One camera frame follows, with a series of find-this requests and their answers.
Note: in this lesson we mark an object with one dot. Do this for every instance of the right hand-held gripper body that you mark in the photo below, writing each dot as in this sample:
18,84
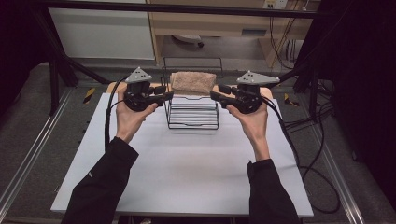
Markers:
249,98

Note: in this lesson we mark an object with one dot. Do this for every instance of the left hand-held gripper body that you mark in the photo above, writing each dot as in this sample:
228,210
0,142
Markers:
137,93

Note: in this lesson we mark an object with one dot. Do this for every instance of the beige terry towel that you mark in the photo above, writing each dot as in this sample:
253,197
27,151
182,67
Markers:
193,82

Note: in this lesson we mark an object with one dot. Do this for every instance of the person's right hand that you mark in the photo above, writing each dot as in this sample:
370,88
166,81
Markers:
253,124

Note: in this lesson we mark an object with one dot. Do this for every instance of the person's left hand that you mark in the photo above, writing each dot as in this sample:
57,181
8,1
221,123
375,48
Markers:
129,121

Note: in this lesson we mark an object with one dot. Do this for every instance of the light wooden board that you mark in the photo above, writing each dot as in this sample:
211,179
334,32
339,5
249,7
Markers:
115,87

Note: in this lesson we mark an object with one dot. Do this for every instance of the grey chair base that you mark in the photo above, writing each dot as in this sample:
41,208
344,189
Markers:
186,38

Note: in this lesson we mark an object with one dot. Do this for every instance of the black metal stand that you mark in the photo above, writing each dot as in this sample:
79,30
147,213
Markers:
54,84
313,93

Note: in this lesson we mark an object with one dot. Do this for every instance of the light wooden desk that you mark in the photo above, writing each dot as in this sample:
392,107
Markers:
218,23

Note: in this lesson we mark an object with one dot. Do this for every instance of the white cabinet panel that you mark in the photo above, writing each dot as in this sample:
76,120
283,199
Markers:
99,34

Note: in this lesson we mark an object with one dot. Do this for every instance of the black curtain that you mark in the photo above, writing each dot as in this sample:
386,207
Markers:
15,46
364,77

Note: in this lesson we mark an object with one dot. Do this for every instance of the black metal frame bar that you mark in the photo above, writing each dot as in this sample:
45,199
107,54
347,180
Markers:
186,8

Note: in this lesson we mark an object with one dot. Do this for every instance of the white wall socket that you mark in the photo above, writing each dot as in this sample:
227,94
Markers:
275,3

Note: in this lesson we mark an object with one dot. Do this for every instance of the aluminium floor rail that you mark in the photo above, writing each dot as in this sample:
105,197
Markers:
339,183
31,155

